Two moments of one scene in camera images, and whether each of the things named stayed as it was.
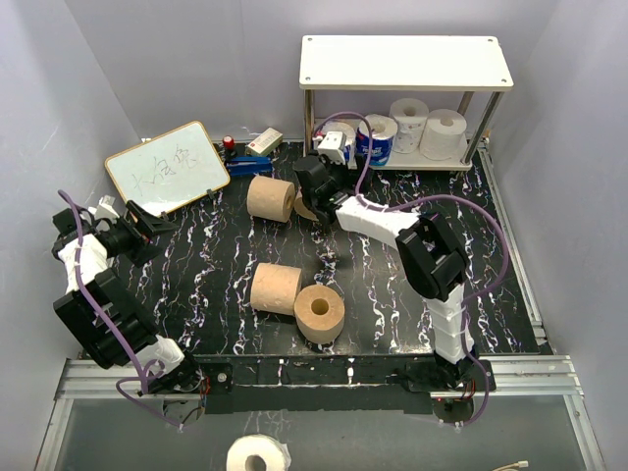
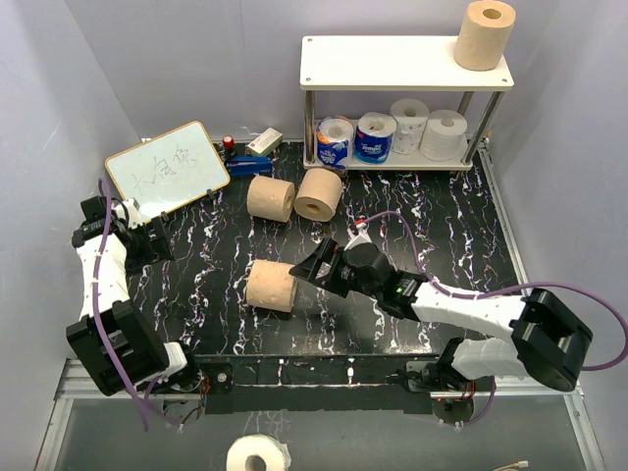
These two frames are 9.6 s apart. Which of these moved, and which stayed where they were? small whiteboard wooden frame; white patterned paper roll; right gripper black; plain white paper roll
Moved: right gripper black
Stayed: small whiteboard wooden frame; white patterned paper roll; plain white paper roll
